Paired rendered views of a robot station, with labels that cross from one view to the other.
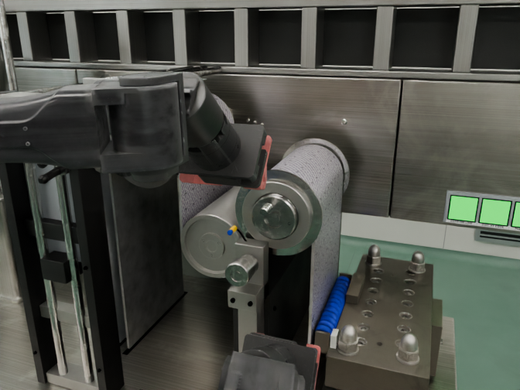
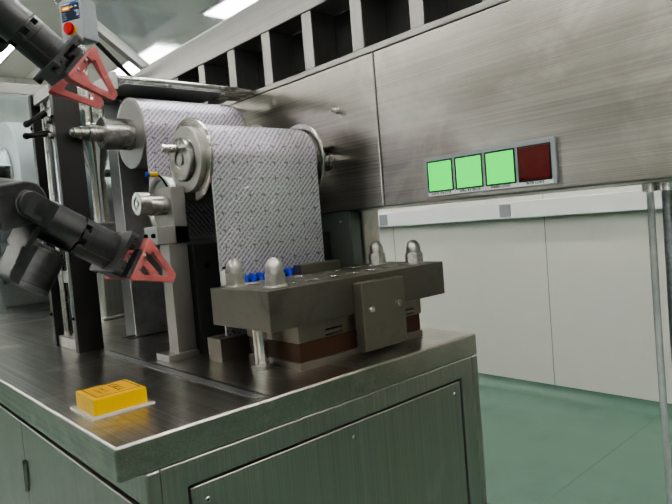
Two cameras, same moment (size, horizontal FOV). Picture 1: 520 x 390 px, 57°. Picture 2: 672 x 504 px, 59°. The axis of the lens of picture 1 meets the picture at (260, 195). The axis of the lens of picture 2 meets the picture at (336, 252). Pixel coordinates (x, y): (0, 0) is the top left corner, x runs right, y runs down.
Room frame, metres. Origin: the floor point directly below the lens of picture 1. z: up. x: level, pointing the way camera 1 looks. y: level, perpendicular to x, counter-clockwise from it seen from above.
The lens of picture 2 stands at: (-0.09, -0.74, 1.12)
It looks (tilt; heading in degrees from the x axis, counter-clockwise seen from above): 3 degrees down; 28
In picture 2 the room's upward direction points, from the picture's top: 5 degrees counter-clockwise
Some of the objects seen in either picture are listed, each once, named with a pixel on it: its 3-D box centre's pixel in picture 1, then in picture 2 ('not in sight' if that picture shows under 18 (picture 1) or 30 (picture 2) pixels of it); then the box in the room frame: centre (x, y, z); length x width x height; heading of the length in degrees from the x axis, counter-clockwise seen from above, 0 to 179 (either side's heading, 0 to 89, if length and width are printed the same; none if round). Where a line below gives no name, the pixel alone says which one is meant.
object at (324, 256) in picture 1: (326, 261); (272, 229); (0.81, -0.13, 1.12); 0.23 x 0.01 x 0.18; 160
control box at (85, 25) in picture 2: not in sight; (76, 21); (0.93, 0.48, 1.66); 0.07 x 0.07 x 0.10; 6
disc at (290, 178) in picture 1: (277, 213); (191, 159); (0.72, -0.03, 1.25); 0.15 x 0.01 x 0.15; 70
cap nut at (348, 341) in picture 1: (348, 337); (234, 272); (0.67, -0.15, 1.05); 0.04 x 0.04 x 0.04
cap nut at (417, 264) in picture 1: (418, 260); (413, 251); (0.94, -0.35, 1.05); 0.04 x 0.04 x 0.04
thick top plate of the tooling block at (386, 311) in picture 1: (387, 316); (336, 290); (0.81, -0.25, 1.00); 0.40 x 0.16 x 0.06; 160
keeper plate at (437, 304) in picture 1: (435, 336); (382, 312); (0.79, -0.34, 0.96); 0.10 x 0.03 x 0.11; 160
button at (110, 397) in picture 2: not in sight; (111, 397); (0.44, -0.10, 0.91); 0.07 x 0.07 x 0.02; 70
